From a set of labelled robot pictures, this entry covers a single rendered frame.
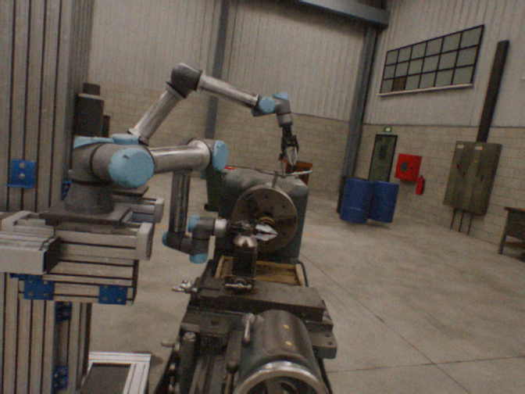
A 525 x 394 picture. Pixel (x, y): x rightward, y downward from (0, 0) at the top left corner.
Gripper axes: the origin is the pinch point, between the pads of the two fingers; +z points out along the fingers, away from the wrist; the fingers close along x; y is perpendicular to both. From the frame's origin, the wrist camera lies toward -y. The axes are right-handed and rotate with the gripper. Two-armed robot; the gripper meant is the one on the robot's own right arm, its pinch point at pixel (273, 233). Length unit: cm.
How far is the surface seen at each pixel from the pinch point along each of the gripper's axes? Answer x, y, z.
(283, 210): 5.9, -22.5, 4.9
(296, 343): 7, 97, -1
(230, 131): 34, -1032, -96
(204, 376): -21, 69, -17
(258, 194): 12.0, -22.5, -8.3
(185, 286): -12.2, 36.6, -28.9
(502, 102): 180, -653, 490
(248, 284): -7.1, 40.0, -8.9
